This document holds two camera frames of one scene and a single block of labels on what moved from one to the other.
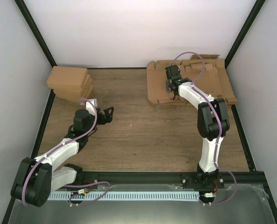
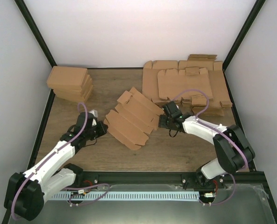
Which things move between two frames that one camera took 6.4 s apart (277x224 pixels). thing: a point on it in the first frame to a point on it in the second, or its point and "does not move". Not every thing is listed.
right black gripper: (167, 87) to (162, 123)
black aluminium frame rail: (242, 178) does not move
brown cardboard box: (156, 78) to (134, 119)
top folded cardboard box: (67, 77) does not move
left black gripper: (109, 118) to (103, 129)
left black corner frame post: (31, 23) does not move
